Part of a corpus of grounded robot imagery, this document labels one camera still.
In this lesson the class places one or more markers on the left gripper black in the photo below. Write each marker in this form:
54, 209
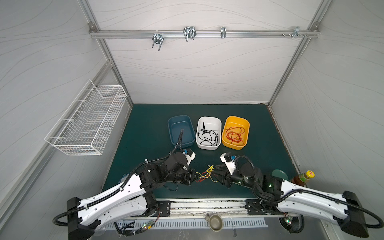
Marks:
189, 180

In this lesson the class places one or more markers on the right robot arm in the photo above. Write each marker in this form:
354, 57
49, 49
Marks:
276, 196

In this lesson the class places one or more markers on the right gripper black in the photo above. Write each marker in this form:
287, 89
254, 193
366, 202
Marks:
224, 177

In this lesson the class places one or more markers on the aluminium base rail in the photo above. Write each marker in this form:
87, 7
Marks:
226, 207

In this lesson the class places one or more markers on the white plastic bin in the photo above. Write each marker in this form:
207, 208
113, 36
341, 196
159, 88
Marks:
209, 133

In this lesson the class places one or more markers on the white wire basket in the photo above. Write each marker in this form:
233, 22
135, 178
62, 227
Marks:
86, 125

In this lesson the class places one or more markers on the small metal cup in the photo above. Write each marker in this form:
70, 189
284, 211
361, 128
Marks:
215, 222

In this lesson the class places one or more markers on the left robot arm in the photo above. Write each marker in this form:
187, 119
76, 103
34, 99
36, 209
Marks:
133, 197

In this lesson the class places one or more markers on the aluminium crossbar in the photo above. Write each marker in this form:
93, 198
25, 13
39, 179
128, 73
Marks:
193, 33

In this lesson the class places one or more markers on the yellow cap bottle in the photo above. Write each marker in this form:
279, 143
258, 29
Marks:
303, 178

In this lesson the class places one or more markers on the yellow plastic bin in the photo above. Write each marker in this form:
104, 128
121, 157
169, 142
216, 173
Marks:
235, 133

